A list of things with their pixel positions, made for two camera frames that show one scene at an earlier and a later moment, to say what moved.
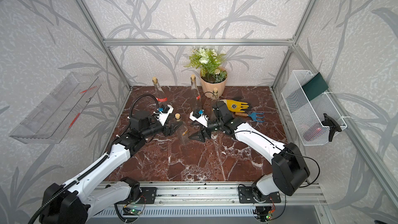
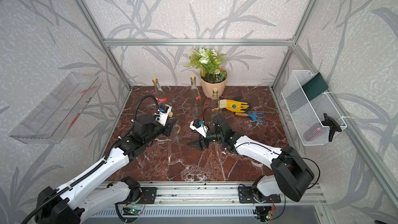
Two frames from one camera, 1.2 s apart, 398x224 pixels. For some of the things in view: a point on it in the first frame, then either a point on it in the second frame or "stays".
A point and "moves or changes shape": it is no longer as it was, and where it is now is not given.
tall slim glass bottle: (196, 104) stays
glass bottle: (215, 105) stays
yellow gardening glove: (235, 106) stays
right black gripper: (200, 135) to (198, 144)
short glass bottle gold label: (183, 133) moves or changes shape
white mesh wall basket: (308, 114) stays
